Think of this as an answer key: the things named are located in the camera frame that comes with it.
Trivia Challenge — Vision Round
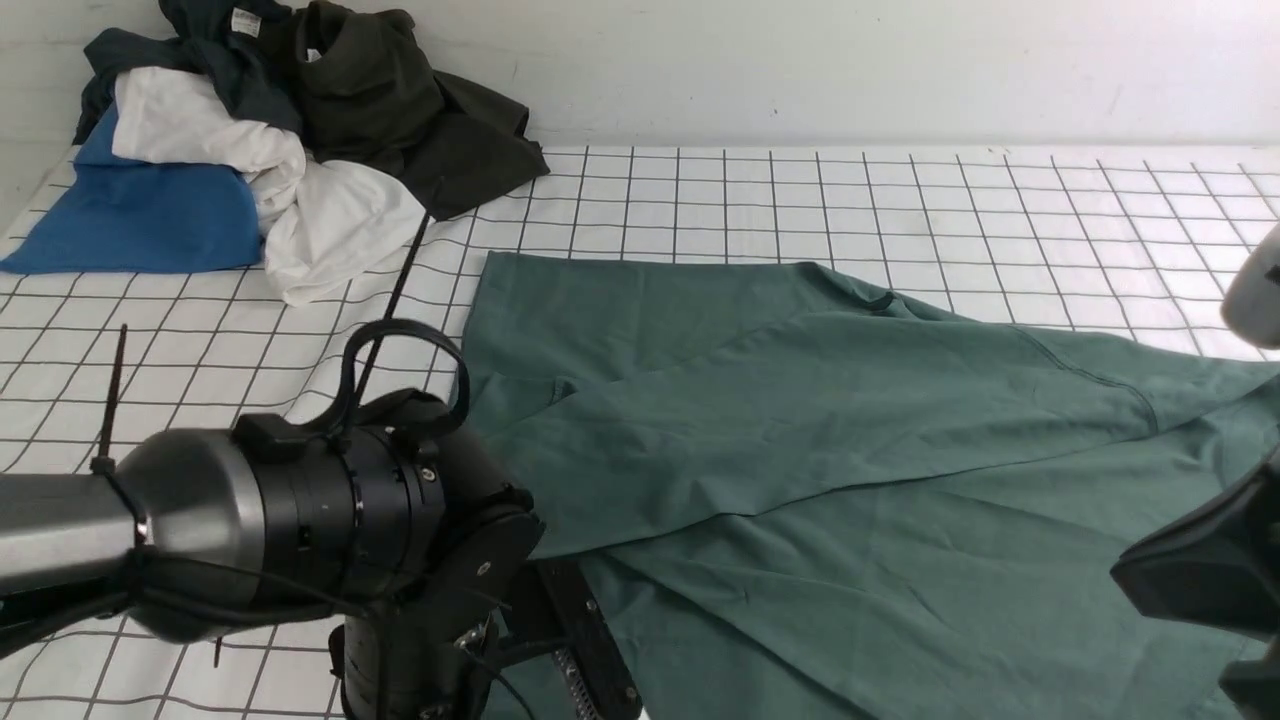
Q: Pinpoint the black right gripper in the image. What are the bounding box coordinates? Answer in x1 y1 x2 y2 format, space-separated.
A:
1221 225 1279 348

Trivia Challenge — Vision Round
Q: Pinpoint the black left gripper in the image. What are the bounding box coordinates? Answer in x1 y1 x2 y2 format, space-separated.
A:
330 480 643 720

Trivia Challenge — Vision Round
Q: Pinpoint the green long sleeve shirt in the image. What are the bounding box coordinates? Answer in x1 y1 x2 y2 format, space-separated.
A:
463 252 1277 719

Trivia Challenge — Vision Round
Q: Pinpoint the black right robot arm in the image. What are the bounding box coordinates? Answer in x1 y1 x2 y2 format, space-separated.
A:
1110 348 1277 719

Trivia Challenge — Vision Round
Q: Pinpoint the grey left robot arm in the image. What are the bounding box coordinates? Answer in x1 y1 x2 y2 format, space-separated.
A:
3 391 643 719

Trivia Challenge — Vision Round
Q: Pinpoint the white shirt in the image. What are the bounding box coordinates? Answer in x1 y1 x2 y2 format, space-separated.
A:
111 67 426 306

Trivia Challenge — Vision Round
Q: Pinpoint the blue shirt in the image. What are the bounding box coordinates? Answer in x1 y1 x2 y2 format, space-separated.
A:
3 108 262 275

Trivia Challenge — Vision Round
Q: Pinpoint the dark olive shirt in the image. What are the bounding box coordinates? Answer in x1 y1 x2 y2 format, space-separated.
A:
276 1 549 222

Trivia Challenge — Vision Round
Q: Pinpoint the dark navy shirt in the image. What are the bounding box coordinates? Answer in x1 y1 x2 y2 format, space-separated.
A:
73 1 303 145

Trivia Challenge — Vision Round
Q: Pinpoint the white grid tablecloth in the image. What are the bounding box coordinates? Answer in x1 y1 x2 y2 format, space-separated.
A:
0 143 1280 720

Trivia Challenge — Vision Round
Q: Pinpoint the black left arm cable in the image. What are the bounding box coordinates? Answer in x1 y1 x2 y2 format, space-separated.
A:
325 318 474 446

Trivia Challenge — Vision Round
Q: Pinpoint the black cable tie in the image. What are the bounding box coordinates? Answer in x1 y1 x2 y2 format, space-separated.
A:
90 324 129 477

